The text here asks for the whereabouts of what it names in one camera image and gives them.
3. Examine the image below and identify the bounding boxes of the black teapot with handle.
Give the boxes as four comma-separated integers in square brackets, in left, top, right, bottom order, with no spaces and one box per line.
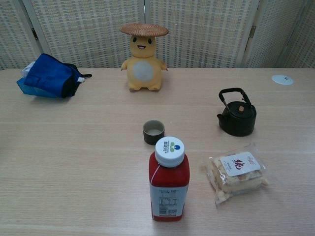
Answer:
[217,88,257,137]

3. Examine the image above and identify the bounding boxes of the light blue box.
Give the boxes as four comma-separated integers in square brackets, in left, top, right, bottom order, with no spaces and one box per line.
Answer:
[16,76,60,98]

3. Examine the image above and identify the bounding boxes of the red juice bottle white cap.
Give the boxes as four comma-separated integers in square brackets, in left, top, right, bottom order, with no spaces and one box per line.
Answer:
[148,136,190,222]

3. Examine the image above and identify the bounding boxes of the yellow cartoon toy figure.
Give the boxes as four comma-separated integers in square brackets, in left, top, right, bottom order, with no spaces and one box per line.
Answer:
[120,34,168,92]

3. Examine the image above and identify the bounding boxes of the clear bag of bread snack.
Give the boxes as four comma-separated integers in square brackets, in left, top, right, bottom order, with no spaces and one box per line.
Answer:
[202,143,271,209]

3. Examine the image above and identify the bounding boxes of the blue and black pouch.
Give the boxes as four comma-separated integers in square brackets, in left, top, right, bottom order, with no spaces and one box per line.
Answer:
[24,53,93,99]

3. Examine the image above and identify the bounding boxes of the small white packet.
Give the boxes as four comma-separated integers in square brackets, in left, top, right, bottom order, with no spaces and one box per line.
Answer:
[21,61,36,77]

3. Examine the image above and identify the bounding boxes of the brown woven straw hat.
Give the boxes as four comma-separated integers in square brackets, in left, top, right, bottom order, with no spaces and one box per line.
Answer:
[119,23,170,38]

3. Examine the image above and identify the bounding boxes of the white round table grommet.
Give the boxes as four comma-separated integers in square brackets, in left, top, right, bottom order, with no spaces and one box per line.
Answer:
[271,74,295,86]

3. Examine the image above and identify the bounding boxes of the dark green teacup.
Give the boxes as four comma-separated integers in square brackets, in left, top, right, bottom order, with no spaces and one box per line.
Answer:
[143,119,165,146]

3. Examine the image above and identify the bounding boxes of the white woven folding screen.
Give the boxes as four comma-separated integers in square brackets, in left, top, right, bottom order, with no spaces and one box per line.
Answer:
[0,0,315,71]

